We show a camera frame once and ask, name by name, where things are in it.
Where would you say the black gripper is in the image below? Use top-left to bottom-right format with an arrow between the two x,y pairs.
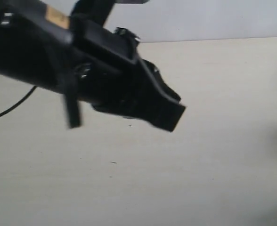
0,0 -> 150,115

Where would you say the black cable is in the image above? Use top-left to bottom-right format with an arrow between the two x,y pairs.
0,85 -> 38,122

